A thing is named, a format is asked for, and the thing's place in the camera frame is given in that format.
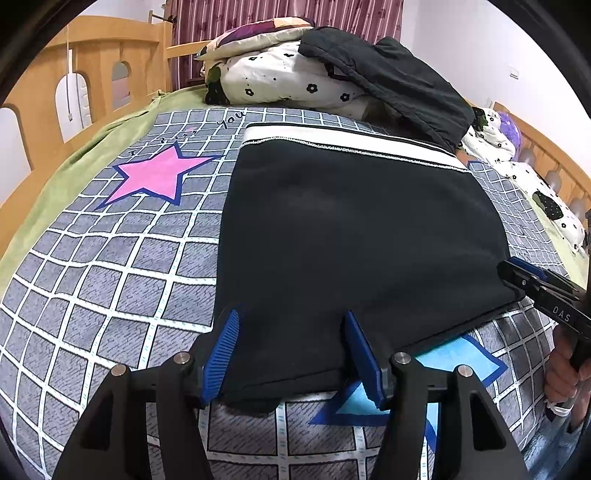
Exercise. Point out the maroon curtain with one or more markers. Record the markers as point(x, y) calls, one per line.
point(286, 14)

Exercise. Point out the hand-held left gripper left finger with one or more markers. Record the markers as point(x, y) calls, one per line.
point(226, 350)

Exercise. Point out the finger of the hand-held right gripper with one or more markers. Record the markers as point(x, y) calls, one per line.
point(549, 275)
point(521, 284)

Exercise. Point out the black jacket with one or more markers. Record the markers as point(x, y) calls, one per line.
point(397, 78)

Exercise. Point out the person's right forearm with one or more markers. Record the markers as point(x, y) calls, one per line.
point(572, 438)

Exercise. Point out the grey checked star blanket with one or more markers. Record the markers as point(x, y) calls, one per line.
point(115, 277)

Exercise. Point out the white wall socket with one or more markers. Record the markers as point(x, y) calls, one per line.
point(514, 73)

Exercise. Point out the wooden bed frame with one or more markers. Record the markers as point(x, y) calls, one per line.
point(41, 69)

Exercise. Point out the purple patterned pillow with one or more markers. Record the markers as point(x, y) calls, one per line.
point(249, 37)

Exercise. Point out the green bed sheet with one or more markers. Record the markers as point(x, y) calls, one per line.
point(69, 166)

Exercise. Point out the folded white floral quilt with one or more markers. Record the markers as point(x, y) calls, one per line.
point(277, 78)

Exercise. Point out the person's right hand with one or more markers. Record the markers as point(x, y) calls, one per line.
point(558, 374)

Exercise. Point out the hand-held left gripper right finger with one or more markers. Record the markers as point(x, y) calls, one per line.
point(362, 355)

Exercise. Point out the black pants with white stripe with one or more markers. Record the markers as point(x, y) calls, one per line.
point(346, 230)

